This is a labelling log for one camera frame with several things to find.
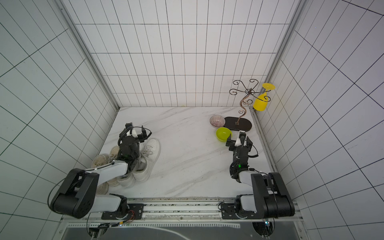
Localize white sneaker with laces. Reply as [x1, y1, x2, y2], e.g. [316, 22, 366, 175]
[133, 138, 161, 182]

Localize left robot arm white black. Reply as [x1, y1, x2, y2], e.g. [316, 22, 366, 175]
[47, 123, 152, 219]

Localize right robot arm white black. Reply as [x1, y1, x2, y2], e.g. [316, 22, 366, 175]
[226, 131, 296, 219]

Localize lime green plastic bowl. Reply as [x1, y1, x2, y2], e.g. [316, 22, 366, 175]
[216, 127, 232, 143]

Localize black oval stand base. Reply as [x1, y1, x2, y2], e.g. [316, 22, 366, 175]
[224, 117, 252, 132]

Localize pink marbled bowl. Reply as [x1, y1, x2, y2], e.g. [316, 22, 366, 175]
[210, 115, 226, 129]

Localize curly metal cup stand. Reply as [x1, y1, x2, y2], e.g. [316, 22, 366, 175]
[229, 79, 265, 118]

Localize yellow plastic goblet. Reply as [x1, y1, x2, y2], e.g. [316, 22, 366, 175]
[253, 83, 276, 112]

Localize beige shoe near wall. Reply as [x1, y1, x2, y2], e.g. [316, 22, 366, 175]
[91, 154, 110, 168]

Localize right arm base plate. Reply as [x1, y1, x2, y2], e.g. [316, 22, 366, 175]
[218, 202, 264, 220]

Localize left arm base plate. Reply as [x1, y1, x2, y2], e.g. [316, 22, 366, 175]
[101, 204, 145, 221]

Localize aluminium rail frame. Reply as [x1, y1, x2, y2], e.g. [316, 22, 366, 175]
[59, 198, 304, 233]

